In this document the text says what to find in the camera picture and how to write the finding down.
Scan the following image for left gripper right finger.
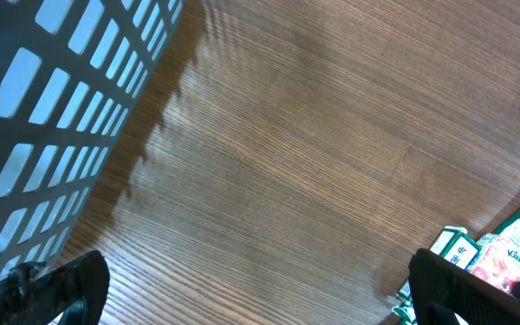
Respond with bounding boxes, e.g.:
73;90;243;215
408;248;520;325

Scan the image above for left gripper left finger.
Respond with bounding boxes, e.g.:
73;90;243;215
0;250;110;324

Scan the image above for green white gum pack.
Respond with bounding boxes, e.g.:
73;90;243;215
392;226;481;325

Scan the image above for red white snack packet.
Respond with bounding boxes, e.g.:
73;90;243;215
467;234;520;293

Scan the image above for grey plastic mesh basket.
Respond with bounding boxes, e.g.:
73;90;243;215
0;0;183;281

